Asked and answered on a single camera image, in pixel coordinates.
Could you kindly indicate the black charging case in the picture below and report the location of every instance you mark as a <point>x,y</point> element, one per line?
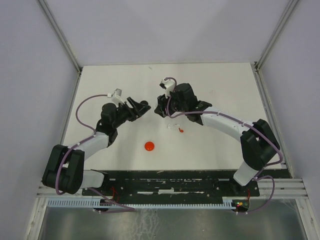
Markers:
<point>144,102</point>

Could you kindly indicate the aluminium frame post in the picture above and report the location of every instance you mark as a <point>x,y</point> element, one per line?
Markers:
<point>44,6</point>
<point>279,28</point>

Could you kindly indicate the orange charging case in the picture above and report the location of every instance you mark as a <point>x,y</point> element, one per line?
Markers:
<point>149,146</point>

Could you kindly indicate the right aluminium frame post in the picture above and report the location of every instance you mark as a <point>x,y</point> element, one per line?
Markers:
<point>279,28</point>

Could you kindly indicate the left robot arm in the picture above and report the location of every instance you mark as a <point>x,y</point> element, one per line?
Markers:
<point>65,171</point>

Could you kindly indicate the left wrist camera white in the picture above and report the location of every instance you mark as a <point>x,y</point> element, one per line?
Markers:
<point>116,97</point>

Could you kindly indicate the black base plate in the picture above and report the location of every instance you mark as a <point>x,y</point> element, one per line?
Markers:
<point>178,200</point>

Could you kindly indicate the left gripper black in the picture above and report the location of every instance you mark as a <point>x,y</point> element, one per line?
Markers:
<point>141,108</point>

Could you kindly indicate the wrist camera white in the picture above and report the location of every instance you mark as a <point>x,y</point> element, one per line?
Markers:
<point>116,97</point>
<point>168,84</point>

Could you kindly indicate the aluminium front rail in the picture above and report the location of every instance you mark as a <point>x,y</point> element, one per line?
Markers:
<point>202,187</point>

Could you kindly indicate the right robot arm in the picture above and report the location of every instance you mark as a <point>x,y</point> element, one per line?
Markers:
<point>258,142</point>

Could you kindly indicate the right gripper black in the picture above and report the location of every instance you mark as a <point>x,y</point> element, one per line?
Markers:
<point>161,106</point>

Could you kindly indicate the left aluminium frame post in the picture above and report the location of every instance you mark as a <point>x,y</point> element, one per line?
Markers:
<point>44,6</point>

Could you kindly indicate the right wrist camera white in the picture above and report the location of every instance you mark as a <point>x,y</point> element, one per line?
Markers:
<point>168,84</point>

